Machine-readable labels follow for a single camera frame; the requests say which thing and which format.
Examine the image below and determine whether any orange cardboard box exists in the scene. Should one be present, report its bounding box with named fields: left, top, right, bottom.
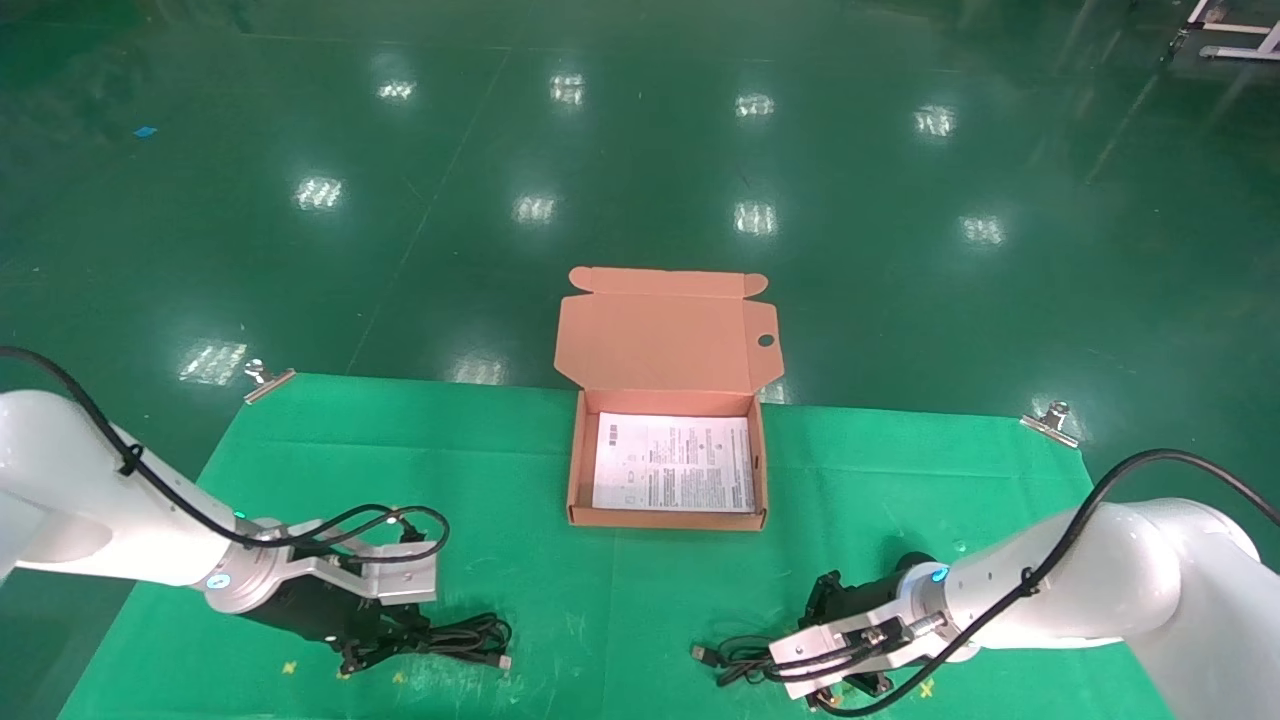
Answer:
left=553, top=266, right=784, bottom=532

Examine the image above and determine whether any green table mat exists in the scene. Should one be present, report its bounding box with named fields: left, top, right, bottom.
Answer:
left=57, top=373, right=1196, bottom=720

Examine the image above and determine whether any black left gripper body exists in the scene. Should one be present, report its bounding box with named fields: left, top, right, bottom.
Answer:
left=240, top=576, right=379, bottom=651

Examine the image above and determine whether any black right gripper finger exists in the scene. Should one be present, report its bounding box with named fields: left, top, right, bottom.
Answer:
left=814, top=680, right=894, bottom=715
left=804, top=571, right=851, bottom=630

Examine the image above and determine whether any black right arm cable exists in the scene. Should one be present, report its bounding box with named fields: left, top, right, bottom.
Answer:
left=770, top=449, right=1280, bottom=719

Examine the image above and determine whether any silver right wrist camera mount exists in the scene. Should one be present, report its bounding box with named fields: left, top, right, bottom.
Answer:
left=768, top=610, right=947, bottom=702

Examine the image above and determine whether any white metal frame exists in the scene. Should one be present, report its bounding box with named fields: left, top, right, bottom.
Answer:
left=1168, top=0, right=1280, bottom=61

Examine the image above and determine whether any black wired mouse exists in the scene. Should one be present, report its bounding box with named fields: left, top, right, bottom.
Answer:
left=690, top=553, right=938, bottom=689

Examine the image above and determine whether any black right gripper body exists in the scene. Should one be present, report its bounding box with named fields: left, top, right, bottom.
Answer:
left=838, top=553, right=938, bottom=627

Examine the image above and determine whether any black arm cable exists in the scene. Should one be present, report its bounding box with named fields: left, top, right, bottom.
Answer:
left=770, top=449, right=1280, bottom=719
left=0, top=346, right=451, bottom=563

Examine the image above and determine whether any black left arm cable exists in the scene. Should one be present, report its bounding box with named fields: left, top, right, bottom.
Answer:
left=0, top=346, right=451, bottom=563

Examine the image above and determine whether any white printed leaflet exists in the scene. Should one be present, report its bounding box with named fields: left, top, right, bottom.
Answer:
left=592, top=412, right=758, bottom=514

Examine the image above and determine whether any black data cable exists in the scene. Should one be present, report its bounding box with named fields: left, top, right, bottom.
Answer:
left=395, top=615, right=514, bottom=673

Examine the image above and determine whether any silver binder clip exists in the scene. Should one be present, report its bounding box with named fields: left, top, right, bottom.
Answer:
left=1019, top=401, right=1081, bottom=450
left=243, top=360, right=297, bottom=405

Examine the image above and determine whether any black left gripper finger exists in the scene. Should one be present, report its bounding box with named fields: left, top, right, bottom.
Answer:
left=337, top=636, right=401, bottom=677
left=372, top=603, right=434, bottom=643

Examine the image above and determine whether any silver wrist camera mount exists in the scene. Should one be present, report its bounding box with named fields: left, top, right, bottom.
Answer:
left=262, top=520, right=439, bottom=607
left=768, top=610, right=947, bottom=702

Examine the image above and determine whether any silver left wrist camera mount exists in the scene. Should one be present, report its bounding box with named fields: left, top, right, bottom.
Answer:
left=262, top=520, right=439, bottom=607

